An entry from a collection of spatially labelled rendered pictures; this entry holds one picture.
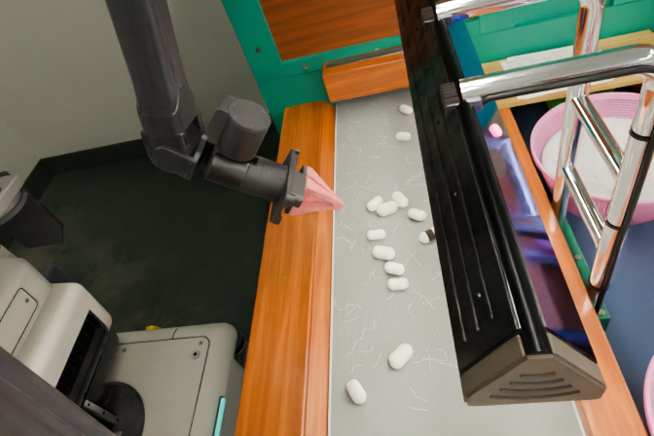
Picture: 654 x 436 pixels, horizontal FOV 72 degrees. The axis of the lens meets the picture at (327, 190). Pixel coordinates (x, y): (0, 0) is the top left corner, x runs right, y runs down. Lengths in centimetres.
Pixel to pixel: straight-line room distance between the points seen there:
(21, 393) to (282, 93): 89
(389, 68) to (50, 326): 77
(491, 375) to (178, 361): 116
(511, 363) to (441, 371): 39
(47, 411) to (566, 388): 28
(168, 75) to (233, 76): 165
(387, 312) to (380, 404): 13
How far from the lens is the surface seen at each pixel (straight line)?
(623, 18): 112
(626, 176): 53
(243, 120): 57
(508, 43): 106
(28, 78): 264
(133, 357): 147
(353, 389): 64
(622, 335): 78
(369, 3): 98
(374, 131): 98
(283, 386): 67
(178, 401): 133
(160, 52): 56
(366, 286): 73
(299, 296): 72
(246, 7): 98
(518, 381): 29
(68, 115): 269
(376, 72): 96
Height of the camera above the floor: 135
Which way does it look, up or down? 44 degrees down
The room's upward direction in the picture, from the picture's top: 21 degrees counter-clockwise
